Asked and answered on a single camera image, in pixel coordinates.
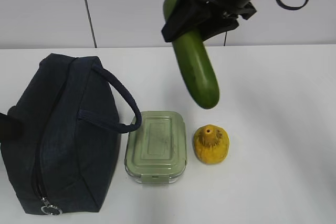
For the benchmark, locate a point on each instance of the dark blue lunch bag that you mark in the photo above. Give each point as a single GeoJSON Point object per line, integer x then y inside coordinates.
{"type": "Point", "coordinates": [73, 113]}

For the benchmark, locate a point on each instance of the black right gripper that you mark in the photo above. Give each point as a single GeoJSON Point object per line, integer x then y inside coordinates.
{"type": "Point", "coordinates": [210, 17]}

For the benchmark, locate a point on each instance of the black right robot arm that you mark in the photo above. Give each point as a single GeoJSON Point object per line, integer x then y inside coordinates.
{"type": "Point", "coordinates": [209, 17]}

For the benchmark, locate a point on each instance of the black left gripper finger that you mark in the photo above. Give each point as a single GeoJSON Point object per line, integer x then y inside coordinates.
{"type": "Point", "coordinates": [11, 127]}

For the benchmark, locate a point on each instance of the green cucumber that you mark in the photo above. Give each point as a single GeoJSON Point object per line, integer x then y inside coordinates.
{"type": "Point", "coordinates": [196, 69]}

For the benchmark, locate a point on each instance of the yellow toy fruit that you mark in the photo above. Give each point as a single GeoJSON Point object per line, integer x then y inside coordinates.
{"type": "Point", "coordinates": [211, 144]}

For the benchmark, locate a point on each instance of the green lid glass container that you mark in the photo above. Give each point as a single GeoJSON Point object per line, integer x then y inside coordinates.
{"type": "Point", "coordinates": [156, 152]}

